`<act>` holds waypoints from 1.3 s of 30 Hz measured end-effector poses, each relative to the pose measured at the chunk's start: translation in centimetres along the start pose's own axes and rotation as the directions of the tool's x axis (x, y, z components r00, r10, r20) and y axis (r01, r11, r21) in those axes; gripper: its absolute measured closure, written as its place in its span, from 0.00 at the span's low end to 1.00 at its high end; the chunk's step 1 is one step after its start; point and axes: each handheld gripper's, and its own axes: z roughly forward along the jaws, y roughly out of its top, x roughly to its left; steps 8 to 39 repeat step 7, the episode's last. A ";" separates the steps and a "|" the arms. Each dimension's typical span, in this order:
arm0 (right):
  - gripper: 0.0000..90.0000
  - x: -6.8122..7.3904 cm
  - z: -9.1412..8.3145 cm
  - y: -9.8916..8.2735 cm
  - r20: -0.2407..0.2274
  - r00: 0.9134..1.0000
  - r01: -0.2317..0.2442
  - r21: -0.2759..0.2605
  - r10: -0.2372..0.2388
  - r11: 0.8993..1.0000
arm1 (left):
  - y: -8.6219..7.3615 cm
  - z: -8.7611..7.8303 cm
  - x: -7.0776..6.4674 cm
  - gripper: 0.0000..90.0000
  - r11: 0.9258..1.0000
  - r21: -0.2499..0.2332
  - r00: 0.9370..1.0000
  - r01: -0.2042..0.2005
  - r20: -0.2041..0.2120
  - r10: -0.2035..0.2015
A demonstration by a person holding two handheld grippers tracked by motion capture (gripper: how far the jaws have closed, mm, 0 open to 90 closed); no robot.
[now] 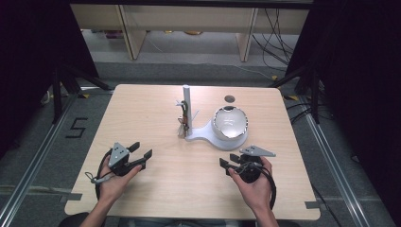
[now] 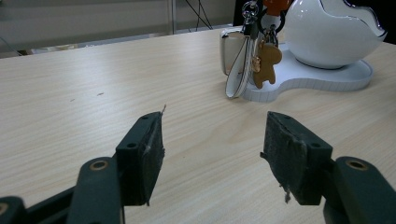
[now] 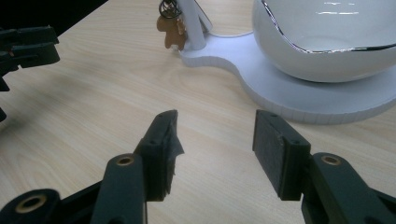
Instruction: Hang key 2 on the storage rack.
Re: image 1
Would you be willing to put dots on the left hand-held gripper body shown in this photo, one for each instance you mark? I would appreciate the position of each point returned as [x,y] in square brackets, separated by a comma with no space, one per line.
[119,156]

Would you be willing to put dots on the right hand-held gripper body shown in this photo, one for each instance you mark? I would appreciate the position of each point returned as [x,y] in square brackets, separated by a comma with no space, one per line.
[252,170]

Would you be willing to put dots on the white key rack stand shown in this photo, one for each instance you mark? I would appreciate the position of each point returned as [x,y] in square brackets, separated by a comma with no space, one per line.
[201,134]

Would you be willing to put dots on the person's right hand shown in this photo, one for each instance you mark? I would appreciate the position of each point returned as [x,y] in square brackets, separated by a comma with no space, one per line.
[255,192]

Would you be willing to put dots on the person's left hand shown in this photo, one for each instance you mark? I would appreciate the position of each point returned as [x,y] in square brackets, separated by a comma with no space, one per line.
[113,186]

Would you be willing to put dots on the silver metal bowl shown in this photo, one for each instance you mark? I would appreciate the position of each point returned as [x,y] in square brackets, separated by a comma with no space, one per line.
[230,123]

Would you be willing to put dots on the dark round table grommet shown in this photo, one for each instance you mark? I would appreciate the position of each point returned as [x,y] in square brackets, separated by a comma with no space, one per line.
[230,99]

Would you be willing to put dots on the grey tape strip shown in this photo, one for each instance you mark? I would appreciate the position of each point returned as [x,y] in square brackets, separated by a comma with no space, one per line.
[71,197]
[312,205]

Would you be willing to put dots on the black metal stand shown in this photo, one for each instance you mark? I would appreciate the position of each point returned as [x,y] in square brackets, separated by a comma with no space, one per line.
[57,94]
[314,94]

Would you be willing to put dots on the light wooden shelf unit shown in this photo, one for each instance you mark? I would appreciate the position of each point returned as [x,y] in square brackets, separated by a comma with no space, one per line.
[189,19]

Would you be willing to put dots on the dark curtain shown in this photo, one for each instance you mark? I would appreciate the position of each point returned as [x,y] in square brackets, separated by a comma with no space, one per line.
[362,78]
[28,47]

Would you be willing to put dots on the aluminium floor rail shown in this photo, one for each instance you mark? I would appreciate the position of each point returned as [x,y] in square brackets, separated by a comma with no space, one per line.
[34,160]
[334,164]

